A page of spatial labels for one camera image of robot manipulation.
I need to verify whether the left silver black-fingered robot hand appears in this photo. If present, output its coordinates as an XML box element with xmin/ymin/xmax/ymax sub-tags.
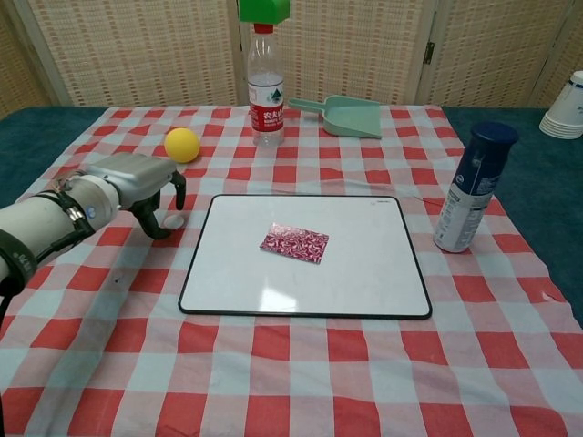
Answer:
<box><xmin>67</xmin><ymin>153</ymin><xmax>188</xmax><ymax>240</ymax></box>

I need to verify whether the red patterned wrapper packet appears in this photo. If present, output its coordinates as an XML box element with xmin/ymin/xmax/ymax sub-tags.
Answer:
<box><xmin>259</xmin><ymin>221</ymin><xmax>330</xmax><ymax>265</ymax></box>

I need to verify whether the yellow ball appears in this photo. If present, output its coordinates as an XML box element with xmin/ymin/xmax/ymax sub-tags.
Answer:
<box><xmin>164</xmin><ymin>127</ymin><xmax>201</xmax><ymax>164</ymax></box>

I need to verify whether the bamboo folding screen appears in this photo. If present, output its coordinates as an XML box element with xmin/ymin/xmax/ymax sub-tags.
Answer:
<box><xmin>0</xmin><ymin>0</ymin><xmax>583</xmax><ymax>120</ymax></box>

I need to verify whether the clear red-labelled water bottle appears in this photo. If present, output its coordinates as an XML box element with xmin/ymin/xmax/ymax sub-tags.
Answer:
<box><xmin>246</xmin><ymin>23</ymin><xmax>286</xmax><ymax>147</ymax></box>

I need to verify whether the green building block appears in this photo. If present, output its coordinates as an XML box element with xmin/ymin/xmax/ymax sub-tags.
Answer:
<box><xmin>238</xmin><ymin>0</ymin><xmax>292</xmax><ymax>25</ymax></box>

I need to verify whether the mint green dustpan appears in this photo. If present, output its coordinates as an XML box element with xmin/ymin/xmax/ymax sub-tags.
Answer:
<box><xmin>288</xmin><ymin>94</ymin><xmax>383</xmax><ymax>140</ymax></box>

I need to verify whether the red white checkered tablecloth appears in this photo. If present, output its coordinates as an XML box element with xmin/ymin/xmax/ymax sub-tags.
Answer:
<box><xmin>0</xmin><ymin>105</ymin><xmax>583</xmax><ymax>437</ymax></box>

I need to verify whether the white board with black rim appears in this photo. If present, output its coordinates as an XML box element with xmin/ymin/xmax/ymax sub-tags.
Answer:
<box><xmin>178</xmin><ymin>194</ymin><xmax>433</xmax><ymax>320</ymax></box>

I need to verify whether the blue-capped white canister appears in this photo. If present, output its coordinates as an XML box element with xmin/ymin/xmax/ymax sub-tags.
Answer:
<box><xmin>433</xmin><ymin>121</ymin><xmax>520</xmax><ymax>254</ymax></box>

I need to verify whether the stack of white paper cups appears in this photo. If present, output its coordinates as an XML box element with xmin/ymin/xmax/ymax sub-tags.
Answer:
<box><xmin>538</xmin><ymin>70</ymin><xmax>583</xmax><ymax>141</ymax></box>

